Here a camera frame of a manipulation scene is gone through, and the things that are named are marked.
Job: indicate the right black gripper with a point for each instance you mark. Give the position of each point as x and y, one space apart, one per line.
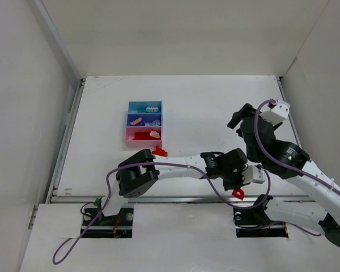
244 118

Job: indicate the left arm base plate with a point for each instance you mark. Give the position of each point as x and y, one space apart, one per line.
118 226

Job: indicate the red slope lego brick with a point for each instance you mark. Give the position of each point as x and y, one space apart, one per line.
141 136

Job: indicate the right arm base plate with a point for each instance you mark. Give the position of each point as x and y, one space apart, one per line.
254 223

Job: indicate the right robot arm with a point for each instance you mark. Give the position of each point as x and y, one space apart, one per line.
291 163

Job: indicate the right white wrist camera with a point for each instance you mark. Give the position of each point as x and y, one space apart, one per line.
278 112

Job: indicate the large red lego piece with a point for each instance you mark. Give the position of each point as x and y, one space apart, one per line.
158 151

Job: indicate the red flower round lego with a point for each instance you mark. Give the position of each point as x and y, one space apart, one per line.
153 134

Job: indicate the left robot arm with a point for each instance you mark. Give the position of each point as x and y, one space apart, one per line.
137 174

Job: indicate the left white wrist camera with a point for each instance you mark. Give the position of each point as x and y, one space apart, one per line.
253 174

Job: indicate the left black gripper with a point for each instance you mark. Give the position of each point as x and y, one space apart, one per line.
233 182

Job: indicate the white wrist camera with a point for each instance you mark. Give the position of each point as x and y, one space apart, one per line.
278 112
253 174

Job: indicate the purple lotus lego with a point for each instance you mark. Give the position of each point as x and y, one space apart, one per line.
156 123

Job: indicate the aluminium rail front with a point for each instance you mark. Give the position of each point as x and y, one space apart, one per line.
211 199

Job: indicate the purple container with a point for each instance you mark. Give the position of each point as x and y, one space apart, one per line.
147 118

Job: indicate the red half round lego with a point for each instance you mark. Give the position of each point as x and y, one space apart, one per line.
238 193

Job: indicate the purple butterfly lego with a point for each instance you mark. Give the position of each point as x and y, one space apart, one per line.
137 122

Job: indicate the teal flower face lego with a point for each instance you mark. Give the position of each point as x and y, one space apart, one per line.
153 109

